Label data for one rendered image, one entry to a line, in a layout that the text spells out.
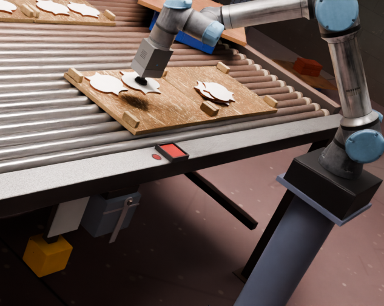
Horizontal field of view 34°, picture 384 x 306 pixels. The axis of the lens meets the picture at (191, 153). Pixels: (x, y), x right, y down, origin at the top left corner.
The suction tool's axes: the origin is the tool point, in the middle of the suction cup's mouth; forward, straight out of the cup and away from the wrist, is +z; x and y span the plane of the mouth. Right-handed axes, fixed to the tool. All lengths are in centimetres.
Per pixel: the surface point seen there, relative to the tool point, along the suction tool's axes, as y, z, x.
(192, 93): -32.0, 5.2, -4.3
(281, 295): -52, 49, 60
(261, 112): -58, 4, 9
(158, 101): -10.6, 5.5, 1.1
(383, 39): -486, 34, -166
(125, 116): 12.1, 4.0, 11.7
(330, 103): -110, 1, 7
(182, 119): -12.8, 4.7, 12.1
